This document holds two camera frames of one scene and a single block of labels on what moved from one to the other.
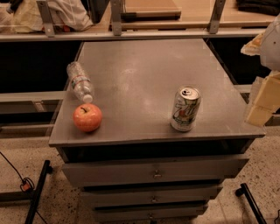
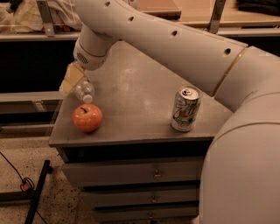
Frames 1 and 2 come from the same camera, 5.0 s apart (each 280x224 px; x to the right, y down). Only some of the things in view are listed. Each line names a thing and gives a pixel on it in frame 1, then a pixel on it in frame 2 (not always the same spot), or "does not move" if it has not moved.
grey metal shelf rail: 116,31 does not move
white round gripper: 271,48 → 89,59
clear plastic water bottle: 80,80 does not move
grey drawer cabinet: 135,168 does not move
